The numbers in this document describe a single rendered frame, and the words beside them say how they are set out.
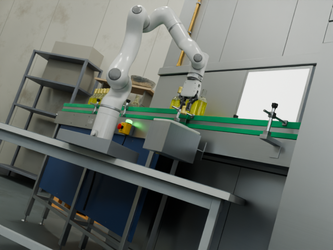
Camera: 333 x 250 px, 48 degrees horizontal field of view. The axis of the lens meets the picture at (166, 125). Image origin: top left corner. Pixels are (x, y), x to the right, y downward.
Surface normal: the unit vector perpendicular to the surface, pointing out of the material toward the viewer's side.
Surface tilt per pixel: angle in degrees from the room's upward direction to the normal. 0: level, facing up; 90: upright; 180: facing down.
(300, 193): 90
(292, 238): 90
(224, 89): 90
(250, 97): 90
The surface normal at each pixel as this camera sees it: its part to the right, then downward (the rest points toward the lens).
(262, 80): -0.74, -0.33
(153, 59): -0.36, -0.25
